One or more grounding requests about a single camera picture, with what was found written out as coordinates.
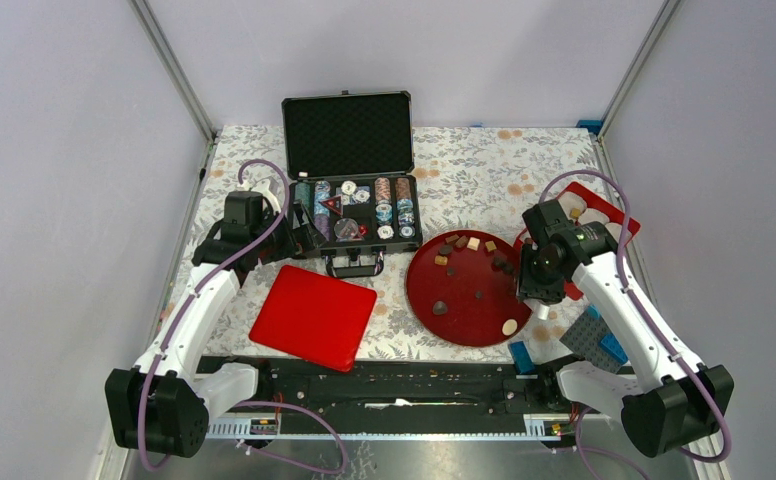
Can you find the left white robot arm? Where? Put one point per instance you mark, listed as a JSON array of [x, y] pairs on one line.
[[158, 405]]

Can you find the dark heart chocolate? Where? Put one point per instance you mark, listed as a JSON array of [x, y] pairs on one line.
[[439, 308]]

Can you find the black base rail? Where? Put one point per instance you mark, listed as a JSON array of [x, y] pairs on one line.
[[408, 398]]

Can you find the black poker chip case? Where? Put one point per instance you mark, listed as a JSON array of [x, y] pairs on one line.
[[350, 159]]

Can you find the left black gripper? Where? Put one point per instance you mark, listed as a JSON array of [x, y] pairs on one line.
[[299, 239]]

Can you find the red chocolate box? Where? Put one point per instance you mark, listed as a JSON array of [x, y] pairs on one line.
[[591, 200]]

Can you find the round red tray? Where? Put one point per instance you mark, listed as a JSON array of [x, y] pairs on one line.
[[475, 274]]

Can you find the silver metal tongs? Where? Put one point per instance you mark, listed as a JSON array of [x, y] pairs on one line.
[[541, 312]]

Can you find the grey lego baseplate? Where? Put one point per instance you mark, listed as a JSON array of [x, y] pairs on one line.
[[590, 338]]

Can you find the blue lego brick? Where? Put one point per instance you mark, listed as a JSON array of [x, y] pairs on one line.
[[522, 361]]

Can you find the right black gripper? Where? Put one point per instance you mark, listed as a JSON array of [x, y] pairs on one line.
[[527, 286]]

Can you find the red square box lid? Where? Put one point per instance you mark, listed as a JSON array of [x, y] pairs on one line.
[[314, 317]]

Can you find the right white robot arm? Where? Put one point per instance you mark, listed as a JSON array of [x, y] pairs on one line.
[[674, 399]]

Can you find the white oval chocolate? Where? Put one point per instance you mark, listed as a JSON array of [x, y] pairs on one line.
[[509, 327]]

